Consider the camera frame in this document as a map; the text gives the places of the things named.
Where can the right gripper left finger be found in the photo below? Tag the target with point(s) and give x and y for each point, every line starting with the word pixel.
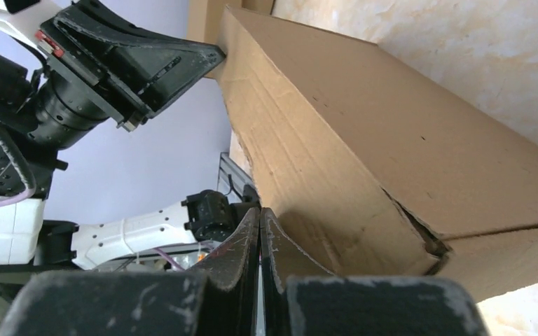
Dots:
pixel 227 304

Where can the large cardboard box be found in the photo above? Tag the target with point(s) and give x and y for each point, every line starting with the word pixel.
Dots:
pixel 390 137

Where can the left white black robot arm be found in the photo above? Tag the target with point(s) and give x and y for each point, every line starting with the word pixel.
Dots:
pixel 32 168

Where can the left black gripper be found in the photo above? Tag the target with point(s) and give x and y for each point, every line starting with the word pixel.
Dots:
pixel 96 66

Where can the aluminium frame rail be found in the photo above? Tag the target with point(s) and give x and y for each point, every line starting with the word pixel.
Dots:
pixel 232 176

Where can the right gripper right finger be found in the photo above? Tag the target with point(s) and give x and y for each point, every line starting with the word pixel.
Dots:
pixel 281 259

